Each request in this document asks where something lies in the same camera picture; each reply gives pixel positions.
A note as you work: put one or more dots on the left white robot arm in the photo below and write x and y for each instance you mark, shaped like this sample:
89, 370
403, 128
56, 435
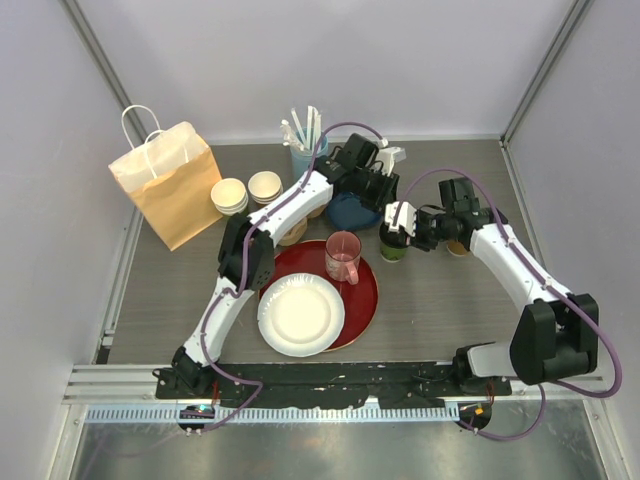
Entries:
247, 259

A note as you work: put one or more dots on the cardboard cup carrier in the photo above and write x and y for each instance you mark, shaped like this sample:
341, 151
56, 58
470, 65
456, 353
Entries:
316, 212
294, 234

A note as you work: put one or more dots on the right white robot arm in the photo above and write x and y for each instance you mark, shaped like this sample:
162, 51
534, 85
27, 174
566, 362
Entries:
554, 338

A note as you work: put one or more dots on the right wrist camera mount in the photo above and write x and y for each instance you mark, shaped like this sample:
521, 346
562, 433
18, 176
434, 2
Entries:
400, 217

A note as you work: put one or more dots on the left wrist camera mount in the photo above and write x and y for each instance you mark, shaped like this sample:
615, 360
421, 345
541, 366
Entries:
388, 157

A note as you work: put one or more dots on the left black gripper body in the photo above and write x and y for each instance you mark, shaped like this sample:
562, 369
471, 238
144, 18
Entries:
375, 190

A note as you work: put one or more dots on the brown paper bag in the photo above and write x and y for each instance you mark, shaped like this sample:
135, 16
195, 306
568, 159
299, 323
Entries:
169, 178

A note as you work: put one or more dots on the brown paper cup stack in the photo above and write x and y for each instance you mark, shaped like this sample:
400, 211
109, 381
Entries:
265, 187

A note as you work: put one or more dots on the back cardboard cup carrier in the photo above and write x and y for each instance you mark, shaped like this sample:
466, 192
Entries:
316, 212

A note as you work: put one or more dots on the red round tray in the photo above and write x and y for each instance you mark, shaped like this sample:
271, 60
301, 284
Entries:
360, 300

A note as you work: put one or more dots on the pink glass mug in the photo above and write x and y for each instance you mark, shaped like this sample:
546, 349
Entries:
342, 257

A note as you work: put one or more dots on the black coffee lid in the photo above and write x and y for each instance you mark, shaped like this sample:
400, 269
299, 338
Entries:
394, 239

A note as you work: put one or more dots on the blue plastic dish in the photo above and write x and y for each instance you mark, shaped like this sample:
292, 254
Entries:
346, 213

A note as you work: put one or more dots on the front cardboard cup carrier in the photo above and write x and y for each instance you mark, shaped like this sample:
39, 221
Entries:
294, 234

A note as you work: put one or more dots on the blue straw holder cup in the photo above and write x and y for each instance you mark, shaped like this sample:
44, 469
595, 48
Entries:
300, 159

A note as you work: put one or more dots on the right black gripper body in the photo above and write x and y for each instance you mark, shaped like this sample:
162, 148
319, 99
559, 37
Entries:
429, 230

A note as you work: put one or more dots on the white paper plate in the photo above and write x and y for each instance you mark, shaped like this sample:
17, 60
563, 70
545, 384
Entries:
300, 315

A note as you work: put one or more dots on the green paper cup stack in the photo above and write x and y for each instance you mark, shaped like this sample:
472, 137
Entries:
230, 196

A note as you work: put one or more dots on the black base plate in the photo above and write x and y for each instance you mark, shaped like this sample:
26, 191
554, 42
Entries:
332, 385

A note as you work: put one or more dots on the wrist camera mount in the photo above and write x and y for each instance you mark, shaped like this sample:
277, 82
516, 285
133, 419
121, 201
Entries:
388, 157
400, 217

